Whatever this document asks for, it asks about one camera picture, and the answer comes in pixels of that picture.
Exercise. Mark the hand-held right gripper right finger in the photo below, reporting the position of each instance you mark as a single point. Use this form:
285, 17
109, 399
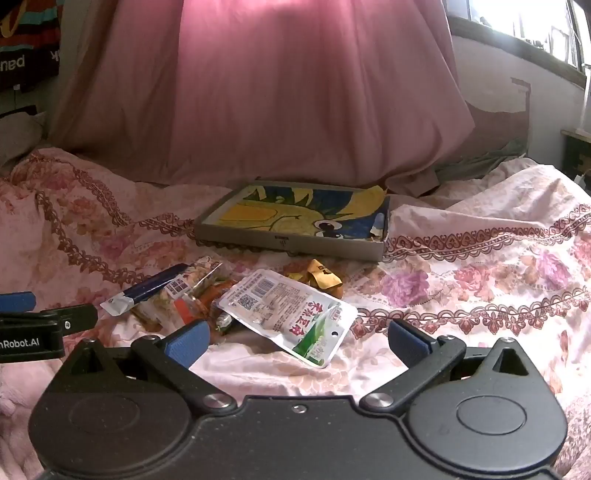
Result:
406, 341

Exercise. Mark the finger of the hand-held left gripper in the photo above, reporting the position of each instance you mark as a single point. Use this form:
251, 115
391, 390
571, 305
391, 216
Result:
69, 318
16, 302

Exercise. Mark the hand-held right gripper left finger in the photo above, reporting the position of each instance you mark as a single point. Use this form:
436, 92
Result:
188, 344

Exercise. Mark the clear rice cracker packet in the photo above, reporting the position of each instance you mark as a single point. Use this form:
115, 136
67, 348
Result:
147, 309
178, 286

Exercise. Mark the clear packet orange snack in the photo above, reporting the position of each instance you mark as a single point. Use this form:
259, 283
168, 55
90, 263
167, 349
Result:
214, 293

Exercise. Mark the long blue snack packet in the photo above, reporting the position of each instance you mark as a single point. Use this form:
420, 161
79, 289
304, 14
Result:
147, 287

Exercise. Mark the printed snack packet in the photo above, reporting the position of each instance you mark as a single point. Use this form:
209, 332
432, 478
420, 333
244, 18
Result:
277, 300

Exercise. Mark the gold foil snack packet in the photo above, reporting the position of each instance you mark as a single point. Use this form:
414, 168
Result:
318, 277

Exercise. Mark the shallow grey cardboard tray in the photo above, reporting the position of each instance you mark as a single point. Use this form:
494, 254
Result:
240, 235

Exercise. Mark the floral pink blanket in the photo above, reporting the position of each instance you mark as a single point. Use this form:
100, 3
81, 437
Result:
461, 286

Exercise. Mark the grey pillow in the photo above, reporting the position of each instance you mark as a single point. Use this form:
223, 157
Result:
18, 134

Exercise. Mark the green cloth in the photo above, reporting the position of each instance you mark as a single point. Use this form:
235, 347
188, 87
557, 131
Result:
480, 164

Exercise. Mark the dark cabinet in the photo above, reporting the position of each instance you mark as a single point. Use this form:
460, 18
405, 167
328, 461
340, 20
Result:
577, 152

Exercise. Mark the pink pillow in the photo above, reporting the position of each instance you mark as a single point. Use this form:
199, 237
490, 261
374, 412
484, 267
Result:
258, 92

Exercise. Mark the window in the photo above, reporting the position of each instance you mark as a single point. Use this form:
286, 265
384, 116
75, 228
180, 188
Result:
531, 23

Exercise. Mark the wall poster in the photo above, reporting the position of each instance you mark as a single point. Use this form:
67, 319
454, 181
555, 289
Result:
23, 46

